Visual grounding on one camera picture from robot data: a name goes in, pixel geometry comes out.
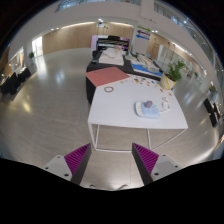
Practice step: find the black chair at right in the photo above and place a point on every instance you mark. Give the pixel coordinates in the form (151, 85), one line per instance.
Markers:
(213, 112)

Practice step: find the purple charger plug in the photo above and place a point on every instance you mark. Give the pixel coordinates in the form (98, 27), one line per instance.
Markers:
(149, 104)

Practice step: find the potted green plant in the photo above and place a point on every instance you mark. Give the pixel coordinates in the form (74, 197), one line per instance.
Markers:
(169, 78)

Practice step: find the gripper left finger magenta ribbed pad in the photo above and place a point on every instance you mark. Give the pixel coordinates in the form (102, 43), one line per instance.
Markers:
(72, 166)

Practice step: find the black chairs at left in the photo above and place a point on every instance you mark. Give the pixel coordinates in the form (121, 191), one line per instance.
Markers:
(14, 81)

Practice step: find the black display table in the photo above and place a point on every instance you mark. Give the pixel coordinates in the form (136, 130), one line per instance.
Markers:
(126, 68)

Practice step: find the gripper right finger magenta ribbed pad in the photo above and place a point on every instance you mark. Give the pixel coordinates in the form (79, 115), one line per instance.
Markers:
(151, 165)

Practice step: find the pink board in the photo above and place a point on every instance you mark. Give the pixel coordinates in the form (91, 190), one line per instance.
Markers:
(104, 76)

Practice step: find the white table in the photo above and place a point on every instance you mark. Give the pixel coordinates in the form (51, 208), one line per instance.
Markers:
(114, 105)

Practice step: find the sign with coloured arrows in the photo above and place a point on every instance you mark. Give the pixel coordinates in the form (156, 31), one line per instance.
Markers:
(143, 33)

